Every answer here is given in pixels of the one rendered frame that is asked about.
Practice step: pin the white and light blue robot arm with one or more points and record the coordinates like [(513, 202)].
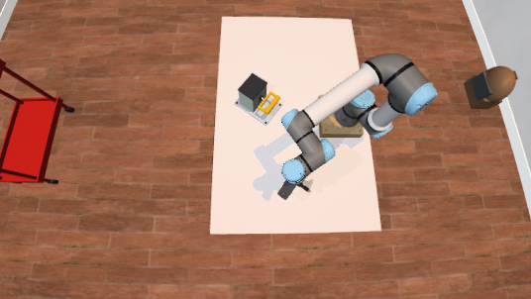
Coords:
[(408, 89)]

